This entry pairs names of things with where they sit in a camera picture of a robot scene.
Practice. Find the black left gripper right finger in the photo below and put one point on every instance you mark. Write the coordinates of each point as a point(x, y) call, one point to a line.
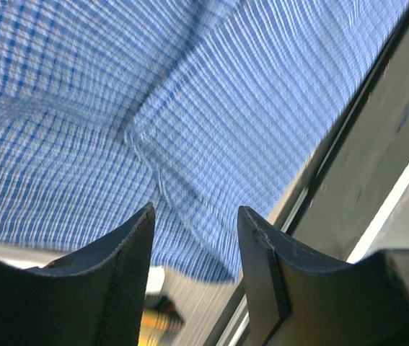
point(299, 296)

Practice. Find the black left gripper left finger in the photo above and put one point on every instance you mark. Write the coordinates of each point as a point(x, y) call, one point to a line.
point(93, 296)

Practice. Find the blue checked long sleeve shirt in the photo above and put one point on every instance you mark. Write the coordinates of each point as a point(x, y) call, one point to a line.
point(198, 107)

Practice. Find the folded yellow plaid shirt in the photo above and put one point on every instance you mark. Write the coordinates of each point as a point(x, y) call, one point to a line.
point(160, 321)

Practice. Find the aluminium extrusion rail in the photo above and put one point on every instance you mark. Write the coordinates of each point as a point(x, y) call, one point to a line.
point(388, 227)

